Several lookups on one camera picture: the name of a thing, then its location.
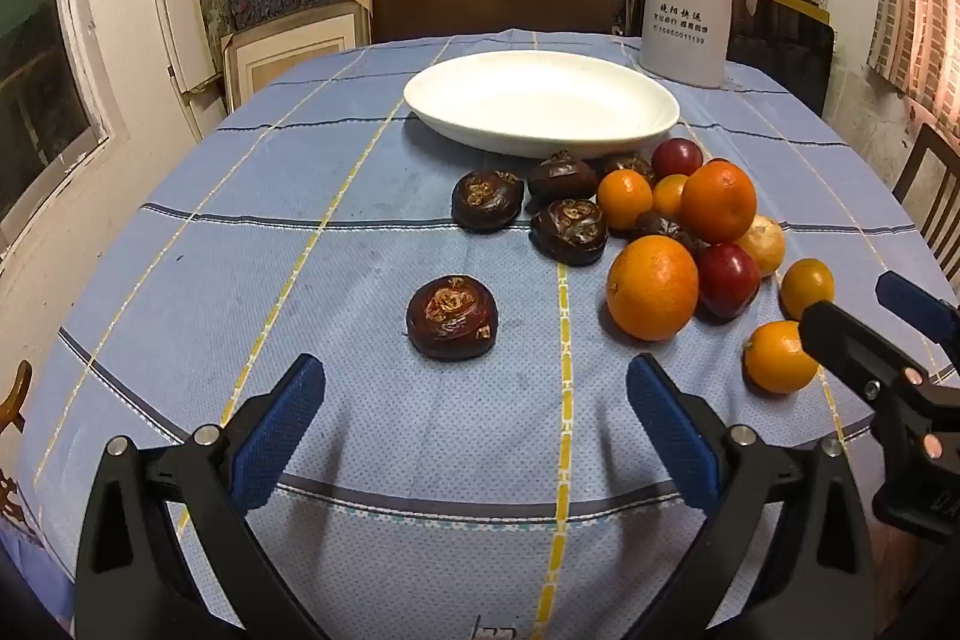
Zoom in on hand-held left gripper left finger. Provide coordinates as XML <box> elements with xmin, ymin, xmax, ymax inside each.
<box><xmin>73</xmin><ymin>353</ymin><xmax>331</xmax><ymax>640</ymax></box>

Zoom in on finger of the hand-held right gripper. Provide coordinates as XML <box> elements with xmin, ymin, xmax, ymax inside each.
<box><xmin>875</xmin><ymin>269</ymin><xmax>960</xmax><ymax>378</ymax></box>
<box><xmin>798</xmin><ymin>300</ymin><xmax>931</xmax><ymax>410</ymax></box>

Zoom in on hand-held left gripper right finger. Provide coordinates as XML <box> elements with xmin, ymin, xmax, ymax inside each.
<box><xmin>625</xmin><ymin>353</ymin><xmax>877</xmax><ymax>640</ymax></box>

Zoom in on small yellow-orange citrus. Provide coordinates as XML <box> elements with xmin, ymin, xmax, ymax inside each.
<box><xmin>743</xmin><ymin>320</ymin><xmax>820</xmax><ymax>395</ymax></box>
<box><xmin>652</xmin><ymin>173</ymin><xmax>689</xmax><ymax>223</ymax></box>
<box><xmin>780</xmin><ymin>258</ymin><xmax>836</xmax><ymax>320</ymax></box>

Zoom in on pale yellow round fruit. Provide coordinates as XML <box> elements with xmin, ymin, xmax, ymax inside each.
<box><xmin>736</xmin><ymin>214</ymin><xmax>787</xmax><ymax>278</ymax></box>

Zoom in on small red fruit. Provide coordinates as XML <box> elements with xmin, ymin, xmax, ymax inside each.
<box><xmin>651</xmin><ymin>137</ymin><xmax>704</xmax><ymax>180</ymax></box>
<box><xmin>696</xmin><ymin>242</ymin><xmax>761</xmax><ymax>321</ymax></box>

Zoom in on large orange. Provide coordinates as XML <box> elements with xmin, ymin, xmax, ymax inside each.
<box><xmin>606</xmin><ymin>235</ymin><xmax>700</xmax><ymax>342</ymax></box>

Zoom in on dark brown water chestnut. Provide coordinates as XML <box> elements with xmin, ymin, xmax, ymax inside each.
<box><xmin>529</xmin><ymin>198</ymin><xmax>609</xmax><ymax>268</ymax></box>
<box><xmin>451</xmin><ymin>169</ymin><xmax>525</xmax><ymax>234</ymax></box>
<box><xmin>406</xmin><ymin>275</ymin><xmax>499</xmax><ymax>360</ymax></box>
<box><xmin>630</xmin><ymin>211</ymin><xmax>706</xmax><ymax>255</ymax></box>
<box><xmin>596</xmin><ymin>152</ymin><xmax>657</xmax><ymax>184</ymax></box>
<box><xmin>526</xmin><ymin>150</ymin><xmax>599</xmax><ymax>208</ymax></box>

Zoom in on white oval plate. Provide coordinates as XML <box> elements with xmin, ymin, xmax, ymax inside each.
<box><xmin>403</xmin><ymin>50</ymin><xmax>681</xmax><ymax>160</ymax></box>

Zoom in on wooden slatted chair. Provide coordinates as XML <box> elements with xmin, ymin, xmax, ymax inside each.
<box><xmin>892</xmin><ymin>122</ymin><xmax>960</xmax><ymax>281</ymax></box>

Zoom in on blue checked tablecloth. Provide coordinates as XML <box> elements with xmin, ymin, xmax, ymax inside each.
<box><xmin>16</xmin><ymin>31</ymin><xmax>960</xmax><ymax>640</ymax></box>

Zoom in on wooden curved chair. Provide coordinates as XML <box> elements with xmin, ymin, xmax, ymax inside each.
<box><xmin>0</xmin><ymin>360</ymin><xmax>35</xmax><ymax>453</ymax></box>

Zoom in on brick pattern curtain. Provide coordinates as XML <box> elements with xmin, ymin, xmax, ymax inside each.
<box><xmin>866</xmin><ymin>0</ymin><xmax>960</xmax><ymax>139</ymax></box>

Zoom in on beige framed panel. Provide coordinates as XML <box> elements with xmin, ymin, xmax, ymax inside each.
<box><xmin>223</xmin><ymin>0</ymin><xmax>374</xmax><ymax>112</ymax></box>

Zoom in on window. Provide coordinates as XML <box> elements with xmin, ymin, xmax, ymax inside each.
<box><xmin>0</xmin><ymin>0</ymin><xmax>121</xmax><ymax>251</ymax></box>

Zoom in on white leaning boards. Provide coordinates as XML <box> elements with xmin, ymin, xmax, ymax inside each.
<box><xmin>148</xmin><ymin>0</ymin><xmax>226</xmax><ymax>142</ymax></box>

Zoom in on dark brown wooden board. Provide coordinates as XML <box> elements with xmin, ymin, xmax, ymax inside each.
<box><xmin>350</xmin><ymin>0</ymin><xmax>631</xmax><ymax>45</ymax></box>

